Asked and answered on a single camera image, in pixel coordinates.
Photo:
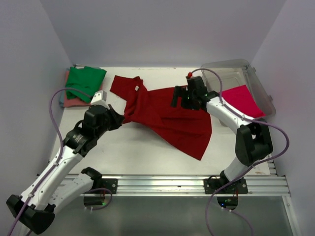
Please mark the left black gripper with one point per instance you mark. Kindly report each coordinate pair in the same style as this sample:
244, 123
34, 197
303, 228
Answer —
117, 118

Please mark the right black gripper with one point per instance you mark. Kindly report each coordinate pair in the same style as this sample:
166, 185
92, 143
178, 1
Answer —
182, 92

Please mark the dark red t-shirt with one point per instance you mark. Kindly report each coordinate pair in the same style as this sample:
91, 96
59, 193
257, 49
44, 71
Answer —
187, 130

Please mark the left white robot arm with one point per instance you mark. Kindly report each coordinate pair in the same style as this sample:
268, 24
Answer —
37, 206

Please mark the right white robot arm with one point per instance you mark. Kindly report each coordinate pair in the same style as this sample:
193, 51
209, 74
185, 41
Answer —
253, 140

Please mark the green t-shirt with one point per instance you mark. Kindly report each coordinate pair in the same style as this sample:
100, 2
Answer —
83, 83

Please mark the folded salmon pink t-shirt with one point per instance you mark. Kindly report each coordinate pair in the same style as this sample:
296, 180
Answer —
73, 103

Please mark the clear plastic storage bin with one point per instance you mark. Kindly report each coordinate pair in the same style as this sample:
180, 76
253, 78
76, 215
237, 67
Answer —
234, 73

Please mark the magenta folded t-shirt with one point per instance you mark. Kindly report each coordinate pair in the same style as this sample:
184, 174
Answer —
241, 98

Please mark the folded light blue t-shirt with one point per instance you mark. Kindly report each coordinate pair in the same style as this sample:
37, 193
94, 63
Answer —
61, 99

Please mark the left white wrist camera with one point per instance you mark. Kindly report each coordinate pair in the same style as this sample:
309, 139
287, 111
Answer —
99, 98

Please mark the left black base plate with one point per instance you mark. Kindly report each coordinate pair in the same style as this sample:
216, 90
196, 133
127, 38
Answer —
108, 183

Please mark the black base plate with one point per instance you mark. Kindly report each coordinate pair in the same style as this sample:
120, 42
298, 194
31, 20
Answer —
108, 183
212, 183

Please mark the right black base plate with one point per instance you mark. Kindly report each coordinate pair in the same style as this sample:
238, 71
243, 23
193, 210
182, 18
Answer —
212, 183

